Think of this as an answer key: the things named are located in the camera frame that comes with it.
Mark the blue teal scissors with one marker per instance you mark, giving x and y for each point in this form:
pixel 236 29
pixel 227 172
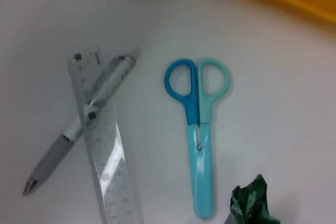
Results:
pixel 200 169

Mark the clear plastic ruler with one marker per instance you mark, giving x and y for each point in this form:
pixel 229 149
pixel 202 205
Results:
pixel 105 150

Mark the grey white ballpoint pen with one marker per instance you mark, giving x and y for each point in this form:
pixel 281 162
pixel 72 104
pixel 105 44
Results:
pixel 52 153

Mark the green plastic wrapper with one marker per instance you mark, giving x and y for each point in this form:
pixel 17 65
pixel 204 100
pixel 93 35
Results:
pixel 249 200

